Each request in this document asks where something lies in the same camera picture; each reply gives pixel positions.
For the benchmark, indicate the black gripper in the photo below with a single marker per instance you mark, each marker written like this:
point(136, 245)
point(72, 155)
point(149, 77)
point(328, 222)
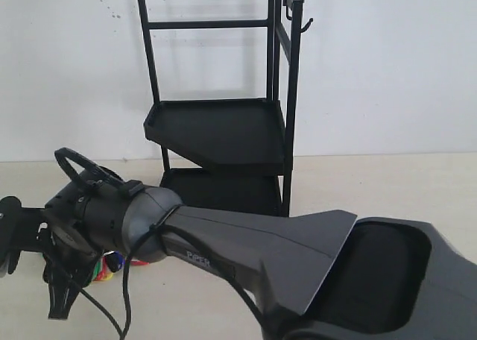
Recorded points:
point(57, 232)

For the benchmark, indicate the colourful key tag bunch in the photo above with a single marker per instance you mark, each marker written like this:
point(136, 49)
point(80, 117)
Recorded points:
point(107, 266)

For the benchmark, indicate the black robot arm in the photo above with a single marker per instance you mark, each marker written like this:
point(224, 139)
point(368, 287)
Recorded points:
point(327, 275)

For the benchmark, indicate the black two-tier metal rack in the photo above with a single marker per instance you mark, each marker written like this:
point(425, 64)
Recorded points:
point(232, 153)

